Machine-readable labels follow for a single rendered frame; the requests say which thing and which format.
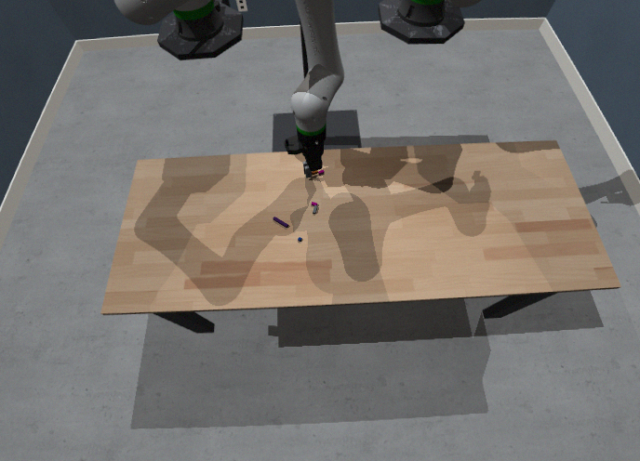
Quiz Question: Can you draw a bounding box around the purple rod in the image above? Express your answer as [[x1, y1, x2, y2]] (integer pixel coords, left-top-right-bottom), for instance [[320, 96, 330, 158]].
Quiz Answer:
[[273, 217, 288, 228]]

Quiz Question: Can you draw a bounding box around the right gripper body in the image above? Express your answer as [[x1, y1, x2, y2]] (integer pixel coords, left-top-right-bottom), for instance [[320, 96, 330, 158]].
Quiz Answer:
[[284, 129, 327, 171]]

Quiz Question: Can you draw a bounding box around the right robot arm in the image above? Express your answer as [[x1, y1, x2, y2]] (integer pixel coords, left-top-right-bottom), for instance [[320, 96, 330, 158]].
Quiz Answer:
[[114, 0, 344, 136]]

